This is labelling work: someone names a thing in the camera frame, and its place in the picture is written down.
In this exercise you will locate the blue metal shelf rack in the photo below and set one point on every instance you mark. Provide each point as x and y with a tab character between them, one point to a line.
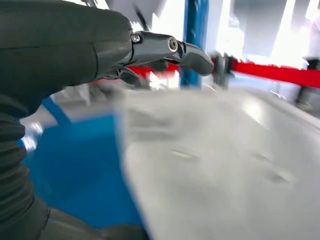
82	172

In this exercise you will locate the chrome stanchion post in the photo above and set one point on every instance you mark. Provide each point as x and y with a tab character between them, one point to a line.
221	71

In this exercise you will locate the red barrier belt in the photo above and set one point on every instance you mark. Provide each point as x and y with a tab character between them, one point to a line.
149	70
275	73

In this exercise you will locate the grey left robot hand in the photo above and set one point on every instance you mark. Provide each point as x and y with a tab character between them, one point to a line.
62	43

